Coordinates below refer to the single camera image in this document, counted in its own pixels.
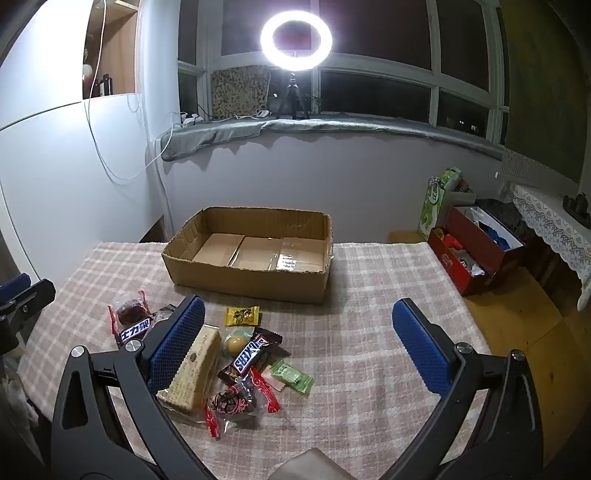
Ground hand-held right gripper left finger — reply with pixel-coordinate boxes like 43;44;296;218
50;294;208;480

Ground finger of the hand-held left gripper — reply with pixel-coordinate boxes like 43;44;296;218
0;272;32;303
10;278;57;325

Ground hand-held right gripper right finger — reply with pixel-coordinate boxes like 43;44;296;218
383;298;542;480

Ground yellow cracker packet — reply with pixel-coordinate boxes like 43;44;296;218
156;324;223;414

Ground black patterned snack packet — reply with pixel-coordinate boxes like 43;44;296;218
152;304;180;326

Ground chocolate bar blue label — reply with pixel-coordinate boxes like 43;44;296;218
117;316;155;349

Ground yellow ball candy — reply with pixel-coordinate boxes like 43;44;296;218
222;329;254;357

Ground date cake packet red ends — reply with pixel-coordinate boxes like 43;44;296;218
204;367;281;438
107;290;151;326

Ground yellow candy packet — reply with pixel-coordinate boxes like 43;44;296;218
225;306;260;328

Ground brown chocolate bar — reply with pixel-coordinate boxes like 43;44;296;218
217;327;283;386

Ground green mint packet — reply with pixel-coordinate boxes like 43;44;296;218
269;357;315;397

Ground red cardboard box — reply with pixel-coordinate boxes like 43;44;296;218
427;205;527;297

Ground green paper bag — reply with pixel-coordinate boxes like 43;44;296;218
418;167;462;241

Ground dark cloth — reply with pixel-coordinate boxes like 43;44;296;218
475;198;525;232

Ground grey box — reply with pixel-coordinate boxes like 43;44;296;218
450;180;476;206

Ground white lace tablecloth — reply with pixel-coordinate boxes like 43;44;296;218
508;182;591;312

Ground grey windowsill cloth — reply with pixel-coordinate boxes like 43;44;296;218
159;117;506;162

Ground dark figurine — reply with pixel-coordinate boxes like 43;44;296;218
562;193;589;217

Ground wooden shelf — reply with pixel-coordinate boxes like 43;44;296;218
83;0;140;100

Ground leopard print box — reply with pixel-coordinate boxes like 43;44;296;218
211;65;271;118

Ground black tripod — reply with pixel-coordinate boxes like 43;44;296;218
276;69;311;121

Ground white cable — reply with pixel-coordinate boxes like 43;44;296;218
83;0;174;182

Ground white window frame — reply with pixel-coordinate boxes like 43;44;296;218
178;0;511;144

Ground ring light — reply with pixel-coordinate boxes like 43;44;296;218
260;10;333;72

